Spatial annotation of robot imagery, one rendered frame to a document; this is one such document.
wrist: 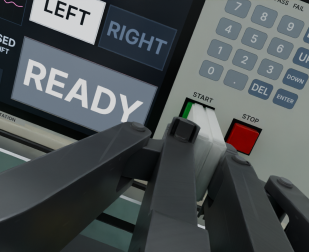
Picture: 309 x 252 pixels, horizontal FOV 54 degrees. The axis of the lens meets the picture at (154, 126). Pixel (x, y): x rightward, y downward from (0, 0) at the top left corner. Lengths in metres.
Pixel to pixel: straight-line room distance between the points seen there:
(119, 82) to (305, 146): 0.14
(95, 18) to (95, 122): 0.08
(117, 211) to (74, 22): 0.14
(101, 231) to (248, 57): 0.17
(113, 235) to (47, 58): 0.14
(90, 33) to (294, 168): 0.18
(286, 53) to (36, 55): 0.18
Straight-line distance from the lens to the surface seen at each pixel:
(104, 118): 0.24
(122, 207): 0.23
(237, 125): 0.23
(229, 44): 0.22
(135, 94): 0.23
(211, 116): 0.18
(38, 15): 0.25
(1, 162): 0.25
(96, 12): 0.23
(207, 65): 0.22
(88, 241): 0.45
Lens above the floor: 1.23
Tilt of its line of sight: 17 degrees down
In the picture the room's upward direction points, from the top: 21 degrees clockwise
